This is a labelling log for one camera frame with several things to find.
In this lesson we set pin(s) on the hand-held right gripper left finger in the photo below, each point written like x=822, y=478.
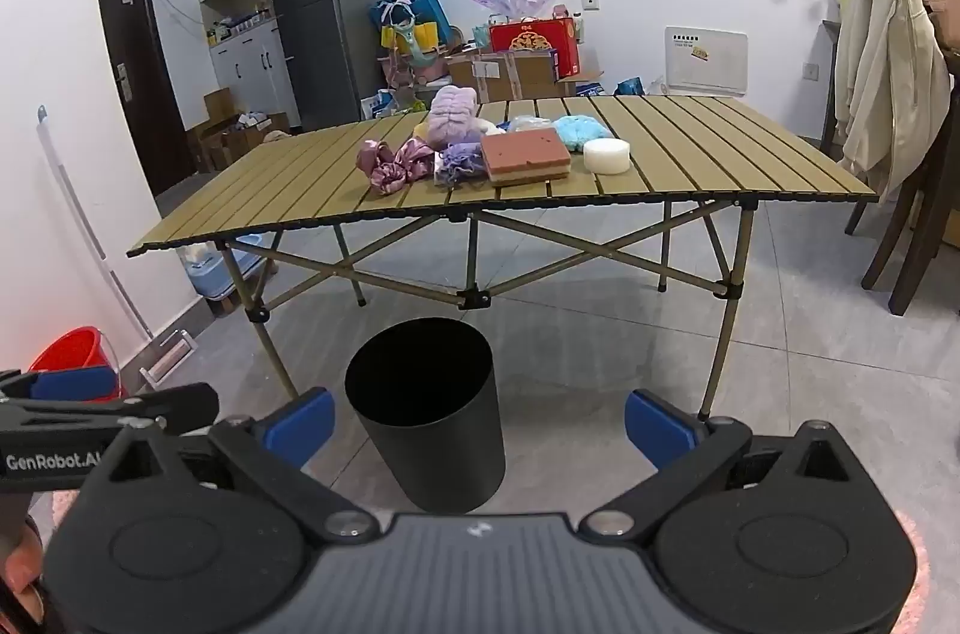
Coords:
x=300, y=428

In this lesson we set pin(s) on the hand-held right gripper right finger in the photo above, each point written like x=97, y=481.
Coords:
x=660, y=428

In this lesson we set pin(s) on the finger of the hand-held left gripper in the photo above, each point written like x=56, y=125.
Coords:
x=112, y=407
x=75, y=384

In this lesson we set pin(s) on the black round waste bin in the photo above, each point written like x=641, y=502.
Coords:
x=427, y=424

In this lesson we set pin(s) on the white foam disc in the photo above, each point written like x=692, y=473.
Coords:
x=606, y=156

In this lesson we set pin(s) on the purple plush headband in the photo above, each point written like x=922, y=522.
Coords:
x=454, y=113

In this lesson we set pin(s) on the person's left hand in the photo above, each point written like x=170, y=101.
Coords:
x=16, y=566

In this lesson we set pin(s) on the red bucket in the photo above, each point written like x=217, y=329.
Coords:
x=75, y=353

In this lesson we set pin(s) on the white mop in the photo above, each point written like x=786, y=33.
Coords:
x=90, y=229

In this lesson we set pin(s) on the blue pet feeder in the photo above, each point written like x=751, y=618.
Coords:
x=206, y=281

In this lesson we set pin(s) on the pink satin scrunchie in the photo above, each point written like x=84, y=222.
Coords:
x=416, y=158
x=381, y=169

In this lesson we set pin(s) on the olive folding camping table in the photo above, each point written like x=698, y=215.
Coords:
x=675, y=154

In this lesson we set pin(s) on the open brown cardboard box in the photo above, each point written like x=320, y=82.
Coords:
x=225, y=143

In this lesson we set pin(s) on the tan plush toy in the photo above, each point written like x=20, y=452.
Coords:
x=275, y=137

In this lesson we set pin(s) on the light blue plush ball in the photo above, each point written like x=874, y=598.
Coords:
x=583, y=133

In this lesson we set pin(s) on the pink sponge block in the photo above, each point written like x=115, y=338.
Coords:
x=525, y=154

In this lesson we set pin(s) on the dark brown door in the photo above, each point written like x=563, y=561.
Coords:
x=139, y=79

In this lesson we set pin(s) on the dark wooden chair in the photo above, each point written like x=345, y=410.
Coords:
x=915, y=244

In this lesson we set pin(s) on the yellow plush toy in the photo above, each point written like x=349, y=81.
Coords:
x=421, y=133

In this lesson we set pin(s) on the white plastic bag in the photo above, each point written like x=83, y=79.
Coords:
x=529, y=123

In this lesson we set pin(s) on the blue snack packet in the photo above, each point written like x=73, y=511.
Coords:
x=630, y=87

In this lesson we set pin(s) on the white base cabinet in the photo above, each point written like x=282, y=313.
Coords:
x=255, y=72

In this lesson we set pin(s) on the taped cardboard box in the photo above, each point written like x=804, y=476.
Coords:
x=502, y=78

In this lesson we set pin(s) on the teal plastic toy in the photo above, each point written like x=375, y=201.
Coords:
x=412, y=51

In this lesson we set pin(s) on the red gift box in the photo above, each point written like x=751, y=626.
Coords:
x=532, y=45

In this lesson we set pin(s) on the yellow gift bag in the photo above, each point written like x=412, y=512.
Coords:
x=426, y=36

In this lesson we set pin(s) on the beige hooded jacket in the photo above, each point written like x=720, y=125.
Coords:
x=885, y=79

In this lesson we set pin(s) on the grey refrigerator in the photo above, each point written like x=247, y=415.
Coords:
x=315, y=4

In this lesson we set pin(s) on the blue gift bag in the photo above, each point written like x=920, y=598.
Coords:
x=424, y=8

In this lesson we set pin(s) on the pink bag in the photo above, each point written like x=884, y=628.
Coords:
x=941, y=0

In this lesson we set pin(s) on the white wall heater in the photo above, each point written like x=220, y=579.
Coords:
x=705, y=64

